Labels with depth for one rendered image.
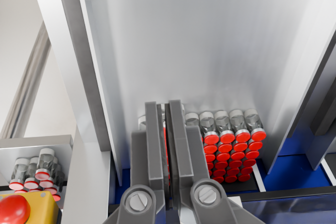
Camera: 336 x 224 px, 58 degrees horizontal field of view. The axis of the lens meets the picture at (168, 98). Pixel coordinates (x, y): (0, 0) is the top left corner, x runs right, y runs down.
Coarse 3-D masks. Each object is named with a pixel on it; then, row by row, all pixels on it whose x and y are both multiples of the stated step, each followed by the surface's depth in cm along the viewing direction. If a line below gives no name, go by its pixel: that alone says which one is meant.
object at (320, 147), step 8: (328, 128) 48; (320, 136) 51; (328, 136) 48; (312, 144) 53; (320, 144) 51; (328, 144) 48; (312, 152) 53; (320, 152) 51; (328, 152) 56; (312, 160) 54; (320, 160) 51; (312, 168) 54
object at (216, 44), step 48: (96, 0) 31; (144, 0) 32; (192, 0) 32; (240, 0) 33; (288, 0) 33; (96, 48) 33; (144, 48) 36; (192, 48) 36; (240, 48) 37; (288, 48) 38; (144, 96) 41; (192, 96) 42; (240, 96) 43; (288, 96) 43
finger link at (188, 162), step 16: (176, 112) 13; (176, 128) 12; (192, 128) 13; (176, 144) 12; (192, 144) 12; (176, 160) 11; (192, 160) 12; (176, 176) 11; (192, 176) 11; (208, 176) 11; (176, 192) 12; (176, 208) 13; (240, 208) 11
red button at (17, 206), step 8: (0, 200) 37; (8, 200) 37; (16, 200) 37; (24, 200) 38; (0, 208) 36; (8, 208) 36; (16, 208) 36; (24, 208) 37; (0, 216) 36; (8, 216) 36; (16, 216) 36; (24, 216) 37
